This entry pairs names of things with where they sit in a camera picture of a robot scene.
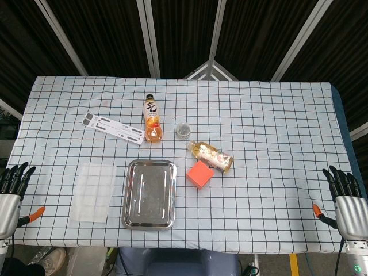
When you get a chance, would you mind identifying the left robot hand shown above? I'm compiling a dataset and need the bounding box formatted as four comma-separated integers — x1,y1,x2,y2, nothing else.
0,162,46,240

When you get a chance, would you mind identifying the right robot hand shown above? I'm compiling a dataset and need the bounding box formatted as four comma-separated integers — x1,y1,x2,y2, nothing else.
312,164,368,240

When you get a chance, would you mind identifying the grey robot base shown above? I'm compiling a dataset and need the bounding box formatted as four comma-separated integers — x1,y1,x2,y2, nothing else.
116,247,241,276

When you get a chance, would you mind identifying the stainless steel tray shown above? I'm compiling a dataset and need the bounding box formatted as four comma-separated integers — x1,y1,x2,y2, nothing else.
121,159,177,230

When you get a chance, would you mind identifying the beige shoe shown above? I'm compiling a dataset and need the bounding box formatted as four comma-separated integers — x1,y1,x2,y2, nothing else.
30,247,67,276

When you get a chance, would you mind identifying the yellow tea bottle floral label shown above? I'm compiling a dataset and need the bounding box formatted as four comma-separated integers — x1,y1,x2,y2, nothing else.
186,140,234,174

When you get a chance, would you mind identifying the orange cube box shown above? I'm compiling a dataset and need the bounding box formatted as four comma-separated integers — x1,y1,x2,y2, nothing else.
186,160,214,190

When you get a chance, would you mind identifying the orange juice bottle black cap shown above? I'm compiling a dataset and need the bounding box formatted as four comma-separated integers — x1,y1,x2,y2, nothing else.
142,94,163,143

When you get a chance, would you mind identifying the blue checkered tablecloth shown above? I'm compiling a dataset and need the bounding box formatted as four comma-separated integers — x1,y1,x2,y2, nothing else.
0,75,361,255

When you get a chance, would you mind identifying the small clear cup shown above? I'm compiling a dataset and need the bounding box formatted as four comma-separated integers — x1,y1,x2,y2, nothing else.
175,122,192,140

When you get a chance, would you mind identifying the white metal frame structure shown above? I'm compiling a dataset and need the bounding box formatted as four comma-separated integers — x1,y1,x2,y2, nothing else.
183,59,238,81

